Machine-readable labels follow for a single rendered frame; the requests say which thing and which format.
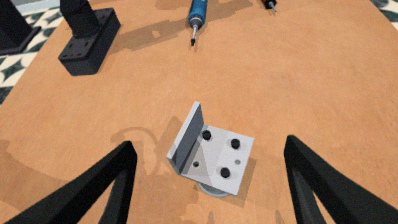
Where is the dark grey cylinder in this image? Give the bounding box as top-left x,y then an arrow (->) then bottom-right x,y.
194,161 -> 240,198

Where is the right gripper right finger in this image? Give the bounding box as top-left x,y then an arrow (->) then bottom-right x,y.
284,135 -> 398,224

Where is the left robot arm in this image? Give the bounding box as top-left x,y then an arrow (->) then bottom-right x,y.
58,0 -> 115,63

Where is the red screwdriver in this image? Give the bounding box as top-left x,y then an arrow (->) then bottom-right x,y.
262,0 -> 277,12

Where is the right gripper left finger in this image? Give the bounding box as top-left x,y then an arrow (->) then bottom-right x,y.
3,140 -> 138,224

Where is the blue electric screwdriver barrel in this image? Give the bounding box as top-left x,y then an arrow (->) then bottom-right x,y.
188,0 -> 208,39

